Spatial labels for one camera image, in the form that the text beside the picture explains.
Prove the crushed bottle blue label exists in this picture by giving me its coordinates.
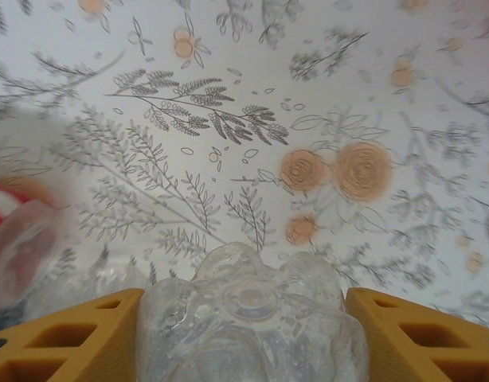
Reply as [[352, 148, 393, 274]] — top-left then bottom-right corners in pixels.
[[0, 198, 72, 314]]

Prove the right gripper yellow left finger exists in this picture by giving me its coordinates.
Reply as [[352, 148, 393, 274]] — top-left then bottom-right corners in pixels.
[[0, 288, 146, 382]]

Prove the blue cola label bottle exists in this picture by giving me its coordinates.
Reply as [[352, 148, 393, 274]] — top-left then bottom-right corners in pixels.
[[135, 240, 369, 382]]

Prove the red gold label tea bottle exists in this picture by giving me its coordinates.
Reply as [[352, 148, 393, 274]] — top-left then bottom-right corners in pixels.
[[0, 174, 58, 240]]

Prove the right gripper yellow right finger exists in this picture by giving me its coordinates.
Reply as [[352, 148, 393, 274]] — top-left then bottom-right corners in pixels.
[[346, 286, 489, 382]]

